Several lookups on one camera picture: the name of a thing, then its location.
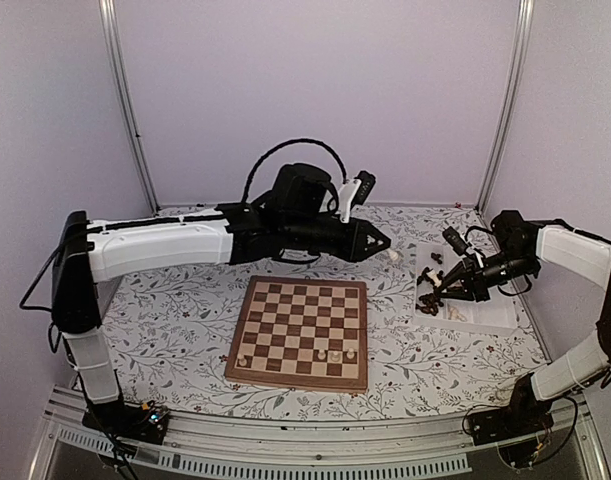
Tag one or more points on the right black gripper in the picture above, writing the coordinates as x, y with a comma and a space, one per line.
468, 292

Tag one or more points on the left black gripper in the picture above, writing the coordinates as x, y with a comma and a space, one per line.
357, 249

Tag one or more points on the wooden chess board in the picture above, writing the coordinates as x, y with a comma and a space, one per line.
283, 324

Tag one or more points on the light king piece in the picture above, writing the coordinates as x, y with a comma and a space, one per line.
434, 278

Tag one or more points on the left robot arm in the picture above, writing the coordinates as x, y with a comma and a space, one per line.
302, 211

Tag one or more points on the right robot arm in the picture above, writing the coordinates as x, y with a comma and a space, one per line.
575, 266

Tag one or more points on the pile of light chess pieces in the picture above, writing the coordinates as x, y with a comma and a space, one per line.
455, 314

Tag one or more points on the pile of dark chess pieces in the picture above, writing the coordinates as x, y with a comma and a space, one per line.
428, 303

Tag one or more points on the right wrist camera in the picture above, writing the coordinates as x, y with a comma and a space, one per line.
461, 246

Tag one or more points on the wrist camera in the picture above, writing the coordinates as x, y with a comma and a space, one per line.
354, 192
461, 246

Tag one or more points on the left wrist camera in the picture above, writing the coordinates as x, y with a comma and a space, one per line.
354, 192

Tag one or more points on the right aluminium frame post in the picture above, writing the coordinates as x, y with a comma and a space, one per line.
518, 56

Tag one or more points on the aluminium frame post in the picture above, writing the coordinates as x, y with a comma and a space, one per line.
518, 56
109, 23

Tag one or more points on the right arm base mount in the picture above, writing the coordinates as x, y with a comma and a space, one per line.
527, 431

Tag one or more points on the front aluminium rail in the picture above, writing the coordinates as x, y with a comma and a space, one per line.
214, 447

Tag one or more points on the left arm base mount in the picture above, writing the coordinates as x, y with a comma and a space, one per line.
147, 422

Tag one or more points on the left aluminium frame post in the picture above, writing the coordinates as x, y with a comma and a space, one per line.
109, 23

